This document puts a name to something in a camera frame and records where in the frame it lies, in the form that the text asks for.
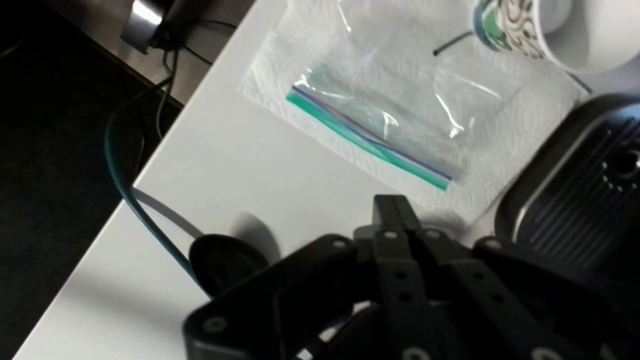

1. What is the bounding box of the patterned paper cup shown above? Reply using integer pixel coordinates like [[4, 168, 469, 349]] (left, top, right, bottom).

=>
[[469, 0, 640, 76]]

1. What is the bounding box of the clear zip bag green seal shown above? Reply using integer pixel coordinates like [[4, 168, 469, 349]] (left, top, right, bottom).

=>
[[283, 0, 515, 194]]

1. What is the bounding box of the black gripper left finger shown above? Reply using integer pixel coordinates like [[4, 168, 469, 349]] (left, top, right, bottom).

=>
[[182, 194, 402, 360]]

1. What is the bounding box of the teal cable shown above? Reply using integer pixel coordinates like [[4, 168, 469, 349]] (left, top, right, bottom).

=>
[[102, 98, 201, 282]]

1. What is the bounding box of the black plastic spoon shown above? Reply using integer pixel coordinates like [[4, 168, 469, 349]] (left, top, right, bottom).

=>
[[187, 233, 271, 298]]

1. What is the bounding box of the black stir stick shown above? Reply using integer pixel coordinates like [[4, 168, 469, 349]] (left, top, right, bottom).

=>
[[429, 29, 476, 59]]

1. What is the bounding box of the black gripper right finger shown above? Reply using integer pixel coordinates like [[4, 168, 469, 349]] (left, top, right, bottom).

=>
[[394, 194, 640, 360]]

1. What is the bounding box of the black silver coffee machine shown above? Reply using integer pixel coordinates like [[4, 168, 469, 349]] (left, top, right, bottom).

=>
[[494, 93, 640, 272]]

